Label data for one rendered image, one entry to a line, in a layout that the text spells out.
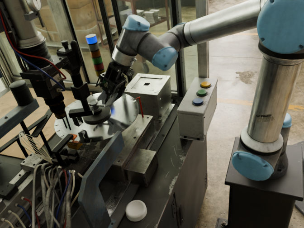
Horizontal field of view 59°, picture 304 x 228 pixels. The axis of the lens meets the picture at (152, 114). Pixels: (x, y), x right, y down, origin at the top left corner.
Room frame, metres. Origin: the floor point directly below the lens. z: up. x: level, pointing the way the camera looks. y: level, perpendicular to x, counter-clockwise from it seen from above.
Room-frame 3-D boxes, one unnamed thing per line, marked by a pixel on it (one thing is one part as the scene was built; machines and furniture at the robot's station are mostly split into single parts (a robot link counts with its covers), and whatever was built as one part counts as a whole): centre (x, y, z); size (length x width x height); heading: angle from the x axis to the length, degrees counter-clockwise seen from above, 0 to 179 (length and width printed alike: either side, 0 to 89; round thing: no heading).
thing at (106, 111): (0.88, 0.21, 0.96); 0.11 x 0.11 x 0.03
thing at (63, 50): (0.80, 0.22, 1.17); 0.06 x 0.05 x 0.20; 143
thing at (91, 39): (1.18, 0.21, 1.14); 0.05 x 0.04 x 0.03; 62
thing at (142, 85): (1.14, 0.00, 0.82); 0.18 x 0.18 x 0.15; 62
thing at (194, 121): (0.99, -0.21, 0.82); 0.28 x 0.11 x 0.15; 152
